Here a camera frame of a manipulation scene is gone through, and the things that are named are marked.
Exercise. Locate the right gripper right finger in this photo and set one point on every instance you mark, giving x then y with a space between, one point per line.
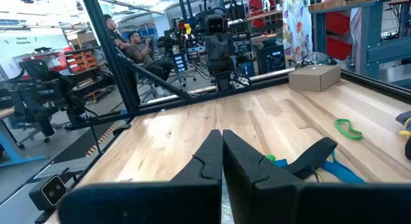
321 204

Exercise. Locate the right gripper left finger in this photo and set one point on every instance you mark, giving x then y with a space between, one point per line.
144 204

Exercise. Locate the black background robot arm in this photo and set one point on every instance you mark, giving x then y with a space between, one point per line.
35 99

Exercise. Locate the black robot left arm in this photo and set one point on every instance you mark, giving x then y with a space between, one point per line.
224 81

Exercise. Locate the blue rubber band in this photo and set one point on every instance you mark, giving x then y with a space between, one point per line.
343 174

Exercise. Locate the green rubber band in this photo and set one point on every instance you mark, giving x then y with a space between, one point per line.
270 158
340 129

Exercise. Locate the black equipment case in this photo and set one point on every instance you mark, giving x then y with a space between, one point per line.
270 58

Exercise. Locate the red shelf bins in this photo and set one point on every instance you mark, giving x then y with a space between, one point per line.
257 12

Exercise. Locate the person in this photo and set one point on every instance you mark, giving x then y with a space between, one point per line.
141 54
112 28

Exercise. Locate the colourful floral cloth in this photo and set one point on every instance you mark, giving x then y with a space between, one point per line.
297 25

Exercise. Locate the brown cardboard box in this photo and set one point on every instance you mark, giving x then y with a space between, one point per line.
314 78

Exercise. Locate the red storage bin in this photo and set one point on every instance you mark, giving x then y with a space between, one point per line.
338 48
338 23

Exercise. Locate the grey black work glove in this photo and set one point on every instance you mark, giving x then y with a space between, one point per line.
405 119

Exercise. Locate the parts shelf with orange bins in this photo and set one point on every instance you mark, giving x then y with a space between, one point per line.
82 62

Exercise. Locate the blue table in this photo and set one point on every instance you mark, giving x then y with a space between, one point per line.
6 137

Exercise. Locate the black camera on tripod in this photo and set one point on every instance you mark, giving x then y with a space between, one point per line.
167 41

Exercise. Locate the black fixed camera box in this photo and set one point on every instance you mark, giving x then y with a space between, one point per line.
53 190

